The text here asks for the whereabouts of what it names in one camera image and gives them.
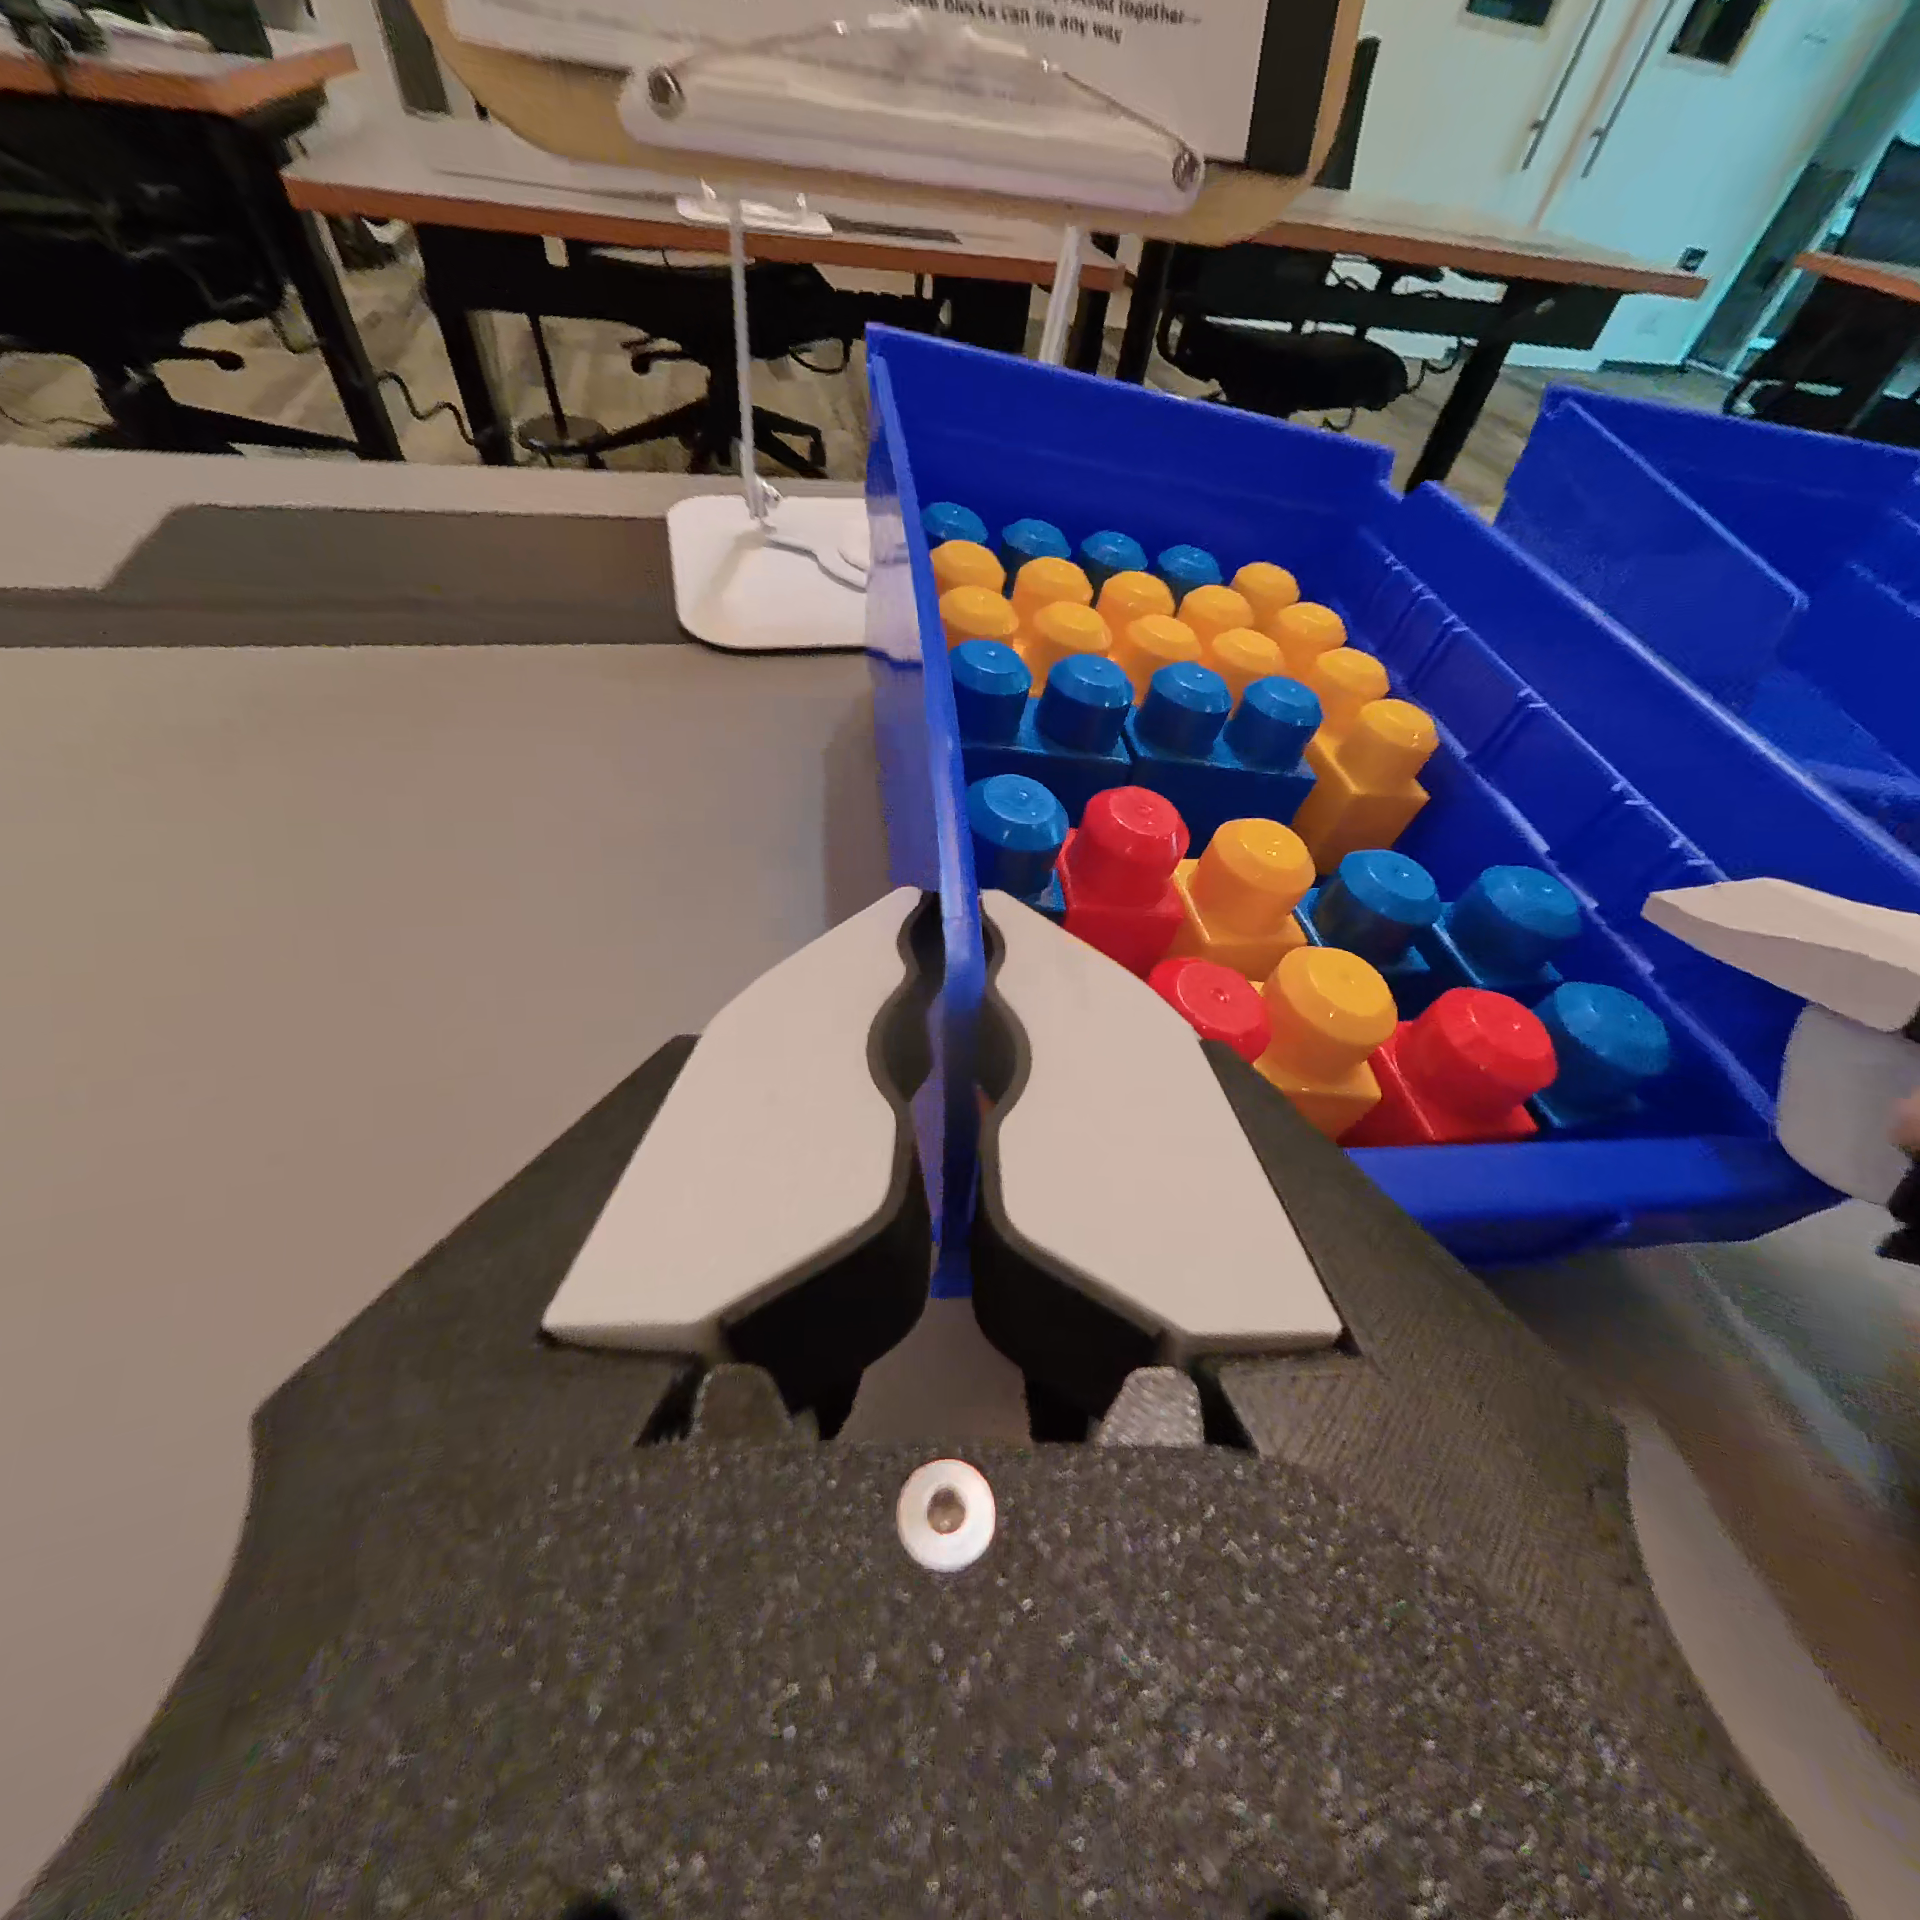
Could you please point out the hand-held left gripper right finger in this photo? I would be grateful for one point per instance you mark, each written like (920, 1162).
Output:
(1140, 1185)

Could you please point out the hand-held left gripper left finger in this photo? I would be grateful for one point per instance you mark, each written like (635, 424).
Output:
(750, 1170)

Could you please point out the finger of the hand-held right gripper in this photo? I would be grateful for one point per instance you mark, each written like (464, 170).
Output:
(1801, 931)

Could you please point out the blue plastic bin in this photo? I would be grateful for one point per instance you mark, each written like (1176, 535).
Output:
(1575, 1200)
(1651, 600)

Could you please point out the blue one-stud mega block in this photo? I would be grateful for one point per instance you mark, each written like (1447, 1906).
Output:
(1012, 832)

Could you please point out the pile of colourful mega blocks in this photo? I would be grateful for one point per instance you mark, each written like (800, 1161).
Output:
(1200, 720)

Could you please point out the black office chair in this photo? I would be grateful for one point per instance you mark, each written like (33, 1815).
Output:
(705, 429)
(1831, 360)
(1290, 368)
(90, 225)

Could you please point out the white sign stand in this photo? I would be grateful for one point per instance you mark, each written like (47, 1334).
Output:
(764, 579)

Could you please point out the long wooden desk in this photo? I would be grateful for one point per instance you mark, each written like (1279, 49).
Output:
(1860, 270)

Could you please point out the wooden desk with black legs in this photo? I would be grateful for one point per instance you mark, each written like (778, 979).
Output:
(1501, 254)
(451, 194)

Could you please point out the white door with phone sign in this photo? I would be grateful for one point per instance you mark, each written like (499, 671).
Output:
(1440, 91)
(1725, 121)

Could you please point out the wooden sign board with paper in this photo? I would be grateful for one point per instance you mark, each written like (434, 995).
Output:
(511, 104)

